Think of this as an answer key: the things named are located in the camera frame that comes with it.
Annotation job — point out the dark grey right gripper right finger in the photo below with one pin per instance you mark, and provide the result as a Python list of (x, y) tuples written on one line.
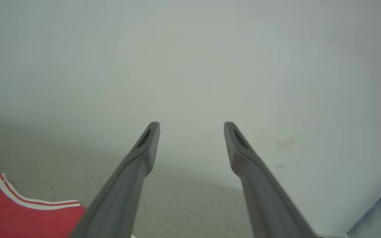
[(270, 205)]

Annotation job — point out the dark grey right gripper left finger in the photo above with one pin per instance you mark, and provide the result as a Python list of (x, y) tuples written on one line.
[(117, 201)]

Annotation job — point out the red garment with white trim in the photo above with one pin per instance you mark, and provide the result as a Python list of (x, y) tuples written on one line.
[(8, 218)]

